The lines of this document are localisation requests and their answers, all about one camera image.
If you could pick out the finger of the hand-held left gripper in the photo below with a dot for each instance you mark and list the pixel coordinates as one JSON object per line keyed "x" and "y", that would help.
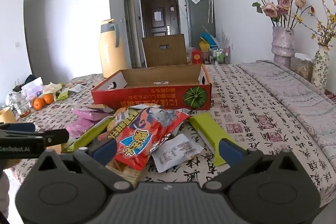
{"x": 21, "y": 127}
{"x": 56, "y": 137}

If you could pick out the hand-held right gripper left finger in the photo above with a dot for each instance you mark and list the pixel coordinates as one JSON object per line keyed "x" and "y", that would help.
{"x": 105, "y": 150}

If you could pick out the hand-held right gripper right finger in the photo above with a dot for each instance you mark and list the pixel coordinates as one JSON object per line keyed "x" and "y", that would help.
{"x": 231, "y": 150}

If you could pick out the long green snack packet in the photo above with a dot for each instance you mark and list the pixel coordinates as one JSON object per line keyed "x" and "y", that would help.
{"x": 207, "y": 132}
{"x": 89, "y": 134}

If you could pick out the red snack bag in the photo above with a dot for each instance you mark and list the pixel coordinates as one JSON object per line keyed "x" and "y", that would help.
{"x": 136, "y": 145}

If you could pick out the red cardboard box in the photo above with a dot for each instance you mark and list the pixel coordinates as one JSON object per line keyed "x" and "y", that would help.
{"x": 157, "y": 95}

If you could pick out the clear glass cup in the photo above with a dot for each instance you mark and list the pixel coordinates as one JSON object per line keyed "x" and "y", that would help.
{"x": 19, "y": 104}

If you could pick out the orange biscuit packet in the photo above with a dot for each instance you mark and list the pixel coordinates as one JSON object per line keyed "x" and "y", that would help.
{"x": 118, "y": 124}

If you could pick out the orange fruit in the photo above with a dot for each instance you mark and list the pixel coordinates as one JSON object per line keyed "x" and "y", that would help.
{"x": 38, "y": 103}
{"x": 48, "y": 98}

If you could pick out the white purple plastic bag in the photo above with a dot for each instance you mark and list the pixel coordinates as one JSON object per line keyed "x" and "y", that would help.
{"x": 32, "y": 90}

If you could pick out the small green packet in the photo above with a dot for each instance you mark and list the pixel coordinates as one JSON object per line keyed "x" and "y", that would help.
{"x": 62, "y": 96}

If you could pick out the dark snack packet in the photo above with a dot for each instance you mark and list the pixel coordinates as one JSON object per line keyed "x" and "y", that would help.
{"x": 101, "y": 108}

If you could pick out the cream crumpled plastic bag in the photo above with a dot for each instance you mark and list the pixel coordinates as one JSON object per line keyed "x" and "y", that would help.
{"x": 52, "y": 88}

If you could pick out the small white packet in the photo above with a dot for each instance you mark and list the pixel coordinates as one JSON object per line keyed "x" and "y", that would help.
{"x": 78, "y": 88}

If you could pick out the white printed snack packet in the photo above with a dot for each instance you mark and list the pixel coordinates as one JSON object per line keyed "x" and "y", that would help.
{"x": 176, "y": 153}

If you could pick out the grey quilted blanket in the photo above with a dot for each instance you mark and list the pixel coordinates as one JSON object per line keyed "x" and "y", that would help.
{"x": 288, "y": 92}

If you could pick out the yellow thermos jug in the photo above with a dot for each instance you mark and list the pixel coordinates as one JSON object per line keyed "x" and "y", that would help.
{"x": 110, "y": 56}

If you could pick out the red gift box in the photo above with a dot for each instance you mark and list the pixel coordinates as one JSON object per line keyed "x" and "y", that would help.
{"x": 196, "y": 56}

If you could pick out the yellow bag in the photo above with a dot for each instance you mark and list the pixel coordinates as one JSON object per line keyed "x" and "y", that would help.
{"x": 204, "y": 46}

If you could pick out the clear storage jar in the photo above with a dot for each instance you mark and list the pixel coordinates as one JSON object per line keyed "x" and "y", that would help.
{"x": 302, "y": 66}

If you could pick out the brown wooden chair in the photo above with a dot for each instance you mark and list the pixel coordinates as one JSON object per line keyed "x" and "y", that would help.
{"x": 162, "y": 56}

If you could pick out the white stick bundle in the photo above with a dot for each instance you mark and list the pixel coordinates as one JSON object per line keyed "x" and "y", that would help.
{"x": 224, "y": 39}

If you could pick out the blue plastic dustpan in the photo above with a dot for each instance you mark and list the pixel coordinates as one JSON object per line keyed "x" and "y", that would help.
{"x": 207, "y": 39}

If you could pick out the pink ribbed vase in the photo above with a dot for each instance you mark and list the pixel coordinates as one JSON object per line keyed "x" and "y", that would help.
{"x": 283, "y": 43}

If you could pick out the floral patterned vase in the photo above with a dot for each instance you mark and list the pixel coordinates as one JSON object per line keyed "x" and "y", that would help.
{"x": 320, "y": 69}

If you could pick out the grey fridge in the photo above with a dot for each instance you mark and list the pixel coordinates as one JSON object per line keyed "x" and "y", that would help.
{"x": 197, "y": 24}

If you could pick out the dark brown door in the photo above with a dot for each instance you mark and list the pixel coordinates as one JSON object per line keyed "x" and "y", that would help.
{"x": 157, "y": 28}

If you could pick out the white hanging umbrella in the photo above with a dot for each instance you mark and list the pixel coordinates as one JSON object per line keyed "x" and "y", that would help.
{"x": 210, "y": 7}

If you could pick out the yellow flower branches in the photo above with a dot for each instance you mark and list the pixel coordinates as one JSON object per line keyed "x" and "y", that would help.
{"x": 326, "y": 32}

